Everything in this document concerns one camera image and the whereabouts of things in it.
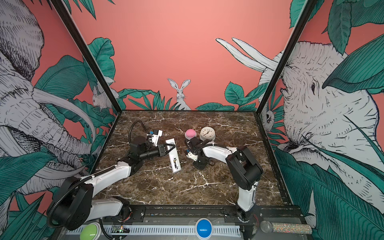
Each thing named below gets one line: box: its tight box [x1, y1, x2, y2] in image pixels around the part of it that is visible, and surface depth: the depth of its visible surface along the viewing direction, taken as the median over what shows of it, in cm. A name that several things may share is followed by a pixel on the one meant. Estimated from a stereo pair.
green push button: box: [80, 224, 98, 240], surface depth 69 cm
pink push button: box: [184, 129, 197, 141], surface depth 107 cm
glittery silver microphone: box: [260, 220, 313, 235], surface depth 69 cm
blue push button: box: [195, 217, 214, 240], surface depth 70 cm
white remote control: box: [165, 138, 182, 174], surface depth 80 cm
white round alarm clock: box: [199, 126, 216, 141], surface depth 103 cm
